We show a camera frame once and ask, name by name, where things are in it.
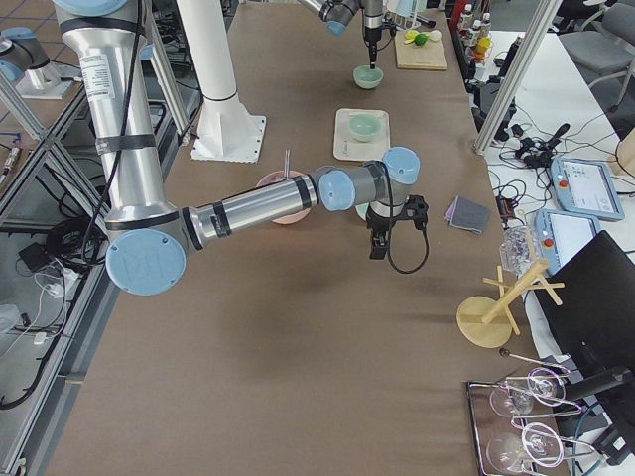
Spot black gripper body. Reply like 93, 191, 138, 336
362, 14, 382, 55
365, 195, 429, 249

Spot green bowl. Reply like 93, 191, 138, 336
348, 113, 382, 143
352, 65, 384, 90
355, 203, 369, 221

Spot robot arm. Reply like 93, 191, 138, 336
53, 1, 430, 296
300, 0, 384, 69

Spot yellow lemon slices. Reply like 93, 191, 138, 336
404, 31, 419, 45

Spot grey folded cloth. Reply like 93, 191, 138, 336
444, 196, 491, 234

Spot green lime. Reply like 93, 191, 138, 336
414, 33, 429, 46

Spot wooden cutting board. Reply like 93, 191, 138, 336
394, 31, 447, 71

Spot green bowl on tray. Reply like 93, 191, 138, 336
348, 113, 382, 143

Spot pink bowl with ice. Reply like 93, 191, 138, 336
256, 171, 311, 225

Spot cream serving tray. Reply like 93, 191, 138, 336
333, 108, 390, 162

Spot clear glass mug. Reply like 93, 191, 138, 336
499, 225, 541, 276

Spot wooden cup tree stand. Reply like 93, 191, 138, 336
456, 255, 565, 348

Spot lower teach pendant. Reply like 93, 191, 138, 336
535, 208, 601, 275

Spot teach pendant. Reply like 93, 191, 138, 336
535, 208, 601, 275
550, 158, 625, 221

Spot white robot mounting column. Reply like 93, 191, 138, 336
178, 0, 266, 164

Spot upper teach pendant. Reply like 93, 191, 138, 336
550, 158, 625, 221

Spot upper wine glass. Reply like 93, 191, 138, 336
489, 367, 565, 417

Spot wine glass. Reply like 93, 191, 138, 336
489, 367, 565, 417
485, 422, 564, 475

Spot lower wine glass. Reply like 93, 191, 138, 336
485, 422, 564, 475

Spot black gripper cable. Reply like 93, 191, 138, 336
385, 187, 432, 276

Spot aluminium frame post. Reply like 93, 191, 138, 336
473, 0, 562, 156

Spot black wire glass rack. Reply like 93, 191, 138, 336
466, 364, 594, 475

